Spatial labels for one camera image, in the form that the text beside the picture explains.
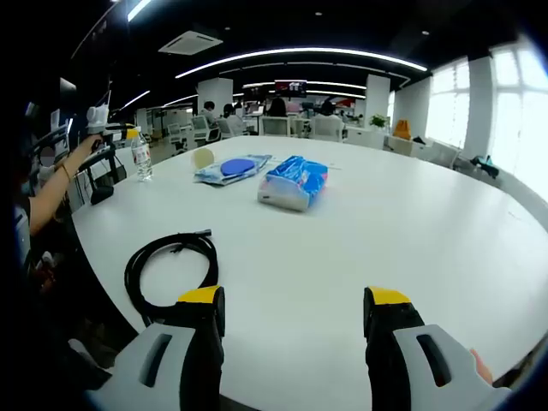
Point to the person's dark clothed body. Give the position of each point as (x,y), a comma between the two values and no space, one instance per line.
(64,308)

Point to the orange bag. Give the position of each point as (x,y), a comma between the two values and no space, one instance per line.
(401,129)

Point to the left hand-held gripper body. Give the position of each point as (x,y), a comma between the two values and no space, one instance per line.
(97,117)

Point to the person's left hand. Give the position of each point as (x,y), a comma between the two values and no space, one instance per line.
(95,146)

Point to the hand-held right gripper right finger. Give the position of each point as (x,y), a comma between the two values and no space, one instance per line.
(406,368)

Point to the dark bag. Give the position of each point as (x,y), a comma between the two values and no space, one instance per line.
(484,166)

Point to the ceiling air conditioner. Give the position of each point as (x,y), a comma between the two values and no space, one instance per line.
(190,42)

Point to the blue tissue pack tabletop item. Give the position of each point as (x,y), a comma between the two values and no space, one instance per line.
(293,184)

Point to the white office chair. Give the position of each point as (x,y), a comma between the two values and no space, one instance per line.
(177,135)
(326,128)
(276,126)
(201,128)

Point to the person's right hand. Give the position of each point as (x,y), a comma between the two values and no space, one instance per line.
(481,366)

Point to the white low cabinet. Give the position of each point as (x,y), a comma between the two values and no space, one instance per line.
(398,145)

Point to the wall television screen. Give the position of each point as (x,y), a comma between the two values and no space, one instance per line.
(291,87)
(256,91)

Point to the curved ceiling light strip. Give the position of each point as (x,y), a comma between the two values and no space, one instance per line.
(139,9)
(299,51)

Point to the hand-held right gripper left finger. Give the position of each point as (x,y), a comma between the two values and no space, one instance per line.
(167,368)

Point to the clear water bottle tabletop item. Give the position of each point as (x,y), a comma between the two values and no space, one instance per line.
(142,160)

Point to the blue wipes pack tabletop item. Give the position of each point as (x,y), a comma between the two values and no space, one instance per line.
(233,168)

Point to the large bright window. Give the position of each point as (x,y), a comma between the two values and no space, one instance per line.
(522,111)

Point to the window with blinds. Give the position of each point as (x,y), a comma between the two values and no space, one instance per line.
(447,103)

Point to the paper cup tabletop item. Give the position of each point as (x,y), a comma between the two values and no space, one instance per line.
(202,157)

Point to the dark computer monitor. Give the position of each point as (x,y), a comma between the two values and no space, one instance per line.
(68,94)

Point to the potted green plant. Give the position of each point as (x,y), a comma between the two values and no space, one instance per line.
(379,121)

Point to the white table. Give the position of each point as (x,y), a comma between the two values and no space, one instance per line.
(342,265)

